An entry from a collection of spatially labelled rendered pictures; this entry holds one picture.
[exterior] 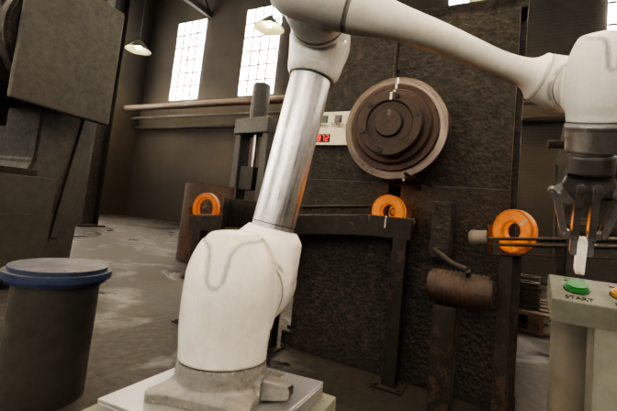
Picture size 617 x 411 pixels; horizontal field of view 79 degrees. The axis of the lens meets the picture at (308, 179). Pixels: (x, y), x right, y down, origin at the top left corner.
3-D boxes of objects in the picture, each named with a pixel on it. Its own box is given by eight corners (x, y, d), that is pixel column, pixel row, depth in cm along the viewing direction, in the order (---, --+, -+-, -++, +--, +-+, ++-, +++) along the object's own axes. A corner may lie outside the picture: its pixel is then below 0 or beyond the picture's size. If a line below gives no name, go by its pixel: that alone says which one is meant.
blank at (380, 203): (373, 194, 176) (371, 194, 173) (406, 194, 169) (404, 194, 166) (373, 228, 174) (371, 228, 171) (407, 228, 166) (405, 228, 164)
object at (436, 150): (345, 178, 185) (354, 85, 189) (446, 183, 163) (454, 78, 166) (341, 176, 179) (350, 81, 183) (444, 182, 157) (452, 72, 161)
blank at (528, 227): (511, 261, 133) (505, 261, 131) (490, 225, 142) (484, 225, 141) (548, 238, 123) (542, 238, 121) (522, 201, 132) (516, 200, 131)
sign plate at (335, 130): (315, 145, 205) (319, 113, 207) (360, 146, 193) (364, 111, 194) (313, 144, 203) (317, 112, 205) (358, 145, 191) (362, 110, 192)
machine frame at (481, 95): (334, 316, 259) (358, 70, 273) (512, 360, 208) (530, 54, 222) (277, 343, 195) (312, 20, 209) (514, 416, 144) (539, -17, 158)
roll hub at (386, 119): (358, 156, 172) (364, 96, 174) (420, 157, 159) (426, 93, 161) (354, 153, 167) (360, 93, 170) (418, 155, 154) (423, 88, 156)
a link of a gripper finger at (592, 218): (589, 181, 72) (599, 181, 71) (585, 236, 74) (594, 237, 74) (592, 185, 69) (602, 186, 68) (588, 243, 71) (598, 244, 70)
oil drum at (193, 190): (201, 256, 473) (209, 185, 480) (238, 263, 445) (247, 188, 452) (162, 259, 421) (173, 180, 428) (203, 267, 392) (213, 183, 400)
